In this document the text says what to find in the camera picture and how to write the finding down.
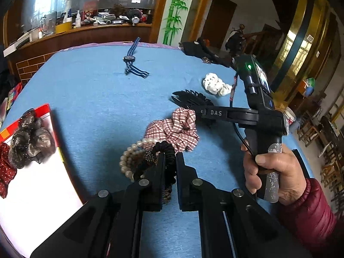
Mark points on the hand sanitizer bottle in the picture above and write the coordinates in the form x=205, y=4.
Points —
x=78, y=21

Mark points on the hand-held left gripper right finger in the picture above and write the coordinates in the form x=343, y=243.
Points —
x=179, y=168

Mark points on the yellow box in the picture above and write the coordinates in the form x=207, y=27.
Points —
x=64, y=27

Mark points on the wooden counter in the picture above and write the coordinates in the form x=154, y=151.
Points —
x=80, y=36

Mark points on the grey organza scrunchie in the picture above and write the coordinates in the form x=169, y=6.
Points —
x=29, y=139

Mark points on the red plaid scrunchie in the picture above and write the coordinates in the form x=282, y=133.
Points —
x=166, y=131

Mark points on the black bag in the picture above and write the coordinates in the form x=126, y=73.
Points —
x=193, y=49

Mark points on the red box with white inside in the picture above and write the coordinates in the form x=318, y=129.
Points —
x=40, y=193

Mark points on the flat white box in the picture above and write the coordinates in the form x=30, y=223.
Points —
x=16, y=45

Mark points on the colourful printed package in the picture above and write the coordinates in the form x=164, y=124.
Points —
x=13, y=96

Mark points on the black scrunchie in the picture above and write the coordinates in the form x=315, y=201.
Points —
x=168, y=147

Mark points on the bamboo wall painting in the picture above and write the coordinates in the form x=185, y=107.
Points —
x=174, y=13

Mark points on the white dotted scrunchie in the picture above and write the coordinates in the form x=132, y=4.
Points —
x=212, y=83

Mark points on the black backpack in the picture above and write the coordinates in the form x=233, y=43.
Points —
x=235, y=40

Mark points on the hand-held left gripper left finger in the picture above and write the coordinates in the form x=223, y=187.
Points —
x=163, y=168

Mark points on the white bucket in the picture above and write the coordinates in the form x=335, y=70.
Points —
x=290, y=118

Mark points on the person's right forearm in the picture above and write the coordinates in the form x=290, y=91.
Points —
x=314, y=217

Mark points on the person's right hand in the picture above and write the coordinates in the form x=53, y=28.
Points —
x=290, y=174

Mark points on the blue tablecloth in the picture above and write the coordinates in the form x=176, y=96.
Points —
x=94, y=91

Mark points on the brown wooden door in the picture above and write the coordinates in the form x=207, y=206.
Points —
x=217, y=21

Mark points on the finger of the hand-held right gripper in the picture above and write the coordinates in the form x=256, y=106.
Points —
x=228, y=114

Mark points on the red polka dot scrunchie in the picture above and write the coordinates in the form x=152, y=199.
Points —
x=6, y=172

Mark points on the black hair claw clip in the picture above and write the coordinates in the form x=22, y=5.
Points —
x=188, y=99

